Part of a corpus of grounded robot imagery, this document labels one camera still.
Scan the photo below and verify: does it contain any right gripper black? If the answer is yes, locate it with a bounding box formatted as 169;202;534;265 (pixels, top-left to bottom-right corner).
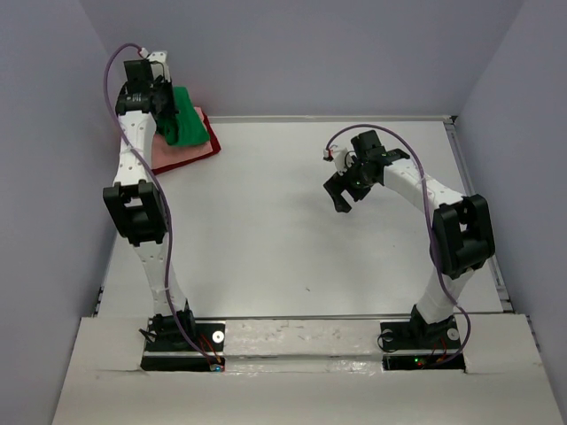
323;156;377;213

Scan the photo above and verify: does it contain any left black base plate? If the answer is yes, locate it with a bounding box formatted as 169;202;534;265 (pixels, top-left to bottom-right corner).
138;321;226;373

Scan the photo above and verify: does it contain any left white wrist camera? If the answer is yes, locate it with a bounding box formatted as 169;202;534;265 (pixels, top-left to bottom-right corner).
146;50;171;81

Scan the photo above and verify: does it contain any green t shirt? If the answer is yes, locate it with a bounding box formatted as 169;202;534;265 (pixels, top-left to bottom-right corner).
155;86;210;148

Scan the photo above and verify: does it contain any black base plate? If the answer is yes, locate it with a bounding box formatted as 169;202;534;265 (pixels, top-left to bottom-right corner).
377;318;466;372
138;321;226;373

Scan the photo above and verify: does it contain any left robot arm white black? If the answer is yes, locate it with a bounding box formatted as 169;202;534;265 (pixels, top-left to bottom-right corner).
103;58;197;352

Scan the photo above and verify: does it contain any pink folded t shirt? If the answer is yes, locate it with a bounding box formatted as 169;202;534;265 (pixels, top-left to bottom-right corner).
148;105;214;168

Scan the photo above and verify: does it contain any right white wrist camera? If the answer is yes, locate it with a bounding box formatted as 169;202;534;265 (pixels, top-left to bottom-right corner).
322;145;355;175

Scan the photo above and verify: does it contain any dark red folded t shirt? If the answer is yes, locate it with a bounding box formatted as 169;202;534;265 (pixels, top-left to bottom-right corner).
150;115;222;176

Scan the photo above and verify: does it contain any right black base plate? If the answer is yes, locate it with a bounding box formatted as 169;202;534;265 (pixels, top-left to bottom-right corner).
377;318;466;372

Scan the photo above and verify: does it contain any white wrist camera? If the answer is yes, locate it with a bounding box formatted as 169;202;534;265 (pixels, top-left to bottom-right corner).
322;145;355;175
146;50;171;81

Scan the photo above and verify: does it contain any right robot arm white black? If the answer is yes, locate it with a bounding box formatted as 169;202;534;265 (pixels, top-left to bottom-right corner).
322;124;495;353

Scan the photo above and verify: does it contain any white cardboard front cover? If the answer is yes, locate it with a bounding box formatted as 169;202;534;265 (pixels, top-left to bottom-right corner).
54;314;562;424

